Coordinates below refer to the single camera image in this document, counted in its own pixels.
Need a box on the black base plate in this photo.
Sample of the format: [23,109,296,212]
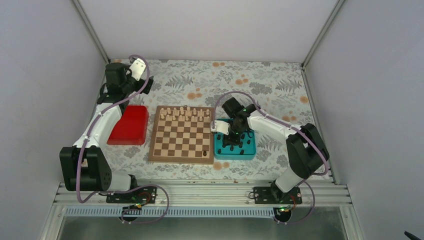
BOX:
[106,186,157,205]
[248,186,303,205]

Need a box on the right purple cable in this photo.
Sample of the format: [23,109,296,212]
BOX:
[213,91,332,225]

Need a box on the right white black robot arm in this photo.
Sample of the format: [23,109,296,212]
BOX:
[210,97,330,204]

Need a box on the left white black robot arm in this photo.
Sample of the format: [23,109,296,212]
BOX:
[59,57,154,203]

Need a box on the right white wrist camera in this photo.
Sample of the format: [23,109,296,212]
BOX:
[210,120,230,135]

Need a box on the teal plastic tray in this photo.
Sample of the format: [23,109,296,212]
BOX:
[213,130,257,161]

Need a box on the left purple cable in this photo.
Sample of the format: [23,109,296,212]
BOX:
[75,54,170,225]

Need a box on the aluminium rail frame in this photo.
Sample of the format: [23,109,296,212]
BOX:
[52,181,353,208]

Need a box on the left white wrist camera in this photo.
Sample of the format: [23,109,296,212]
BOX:
[129,58,147,82]

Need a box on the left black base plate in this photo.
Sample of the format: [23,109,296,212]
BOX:
[106,186,157,205]

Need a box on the purple cable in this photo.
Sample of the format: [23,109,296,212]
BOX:
[75,54,170,225]
[213,91,332,225]

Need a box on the wooden chess board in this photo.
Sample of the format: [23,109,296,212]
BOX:
[148,105,215,165]

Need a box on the red plastic tray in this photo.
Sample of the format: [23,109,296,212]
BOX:
[107,105,149,146]

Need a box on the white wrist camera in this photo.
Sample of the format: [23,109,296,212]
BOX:
[129,58,147,82]
[210,120,230,135]

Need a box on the floral patterned table mat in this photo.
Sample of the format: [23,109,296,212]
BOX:
[103,59,315,181]

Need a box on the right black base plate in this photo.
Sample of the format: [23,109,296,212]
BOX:
[248,186,303,205]

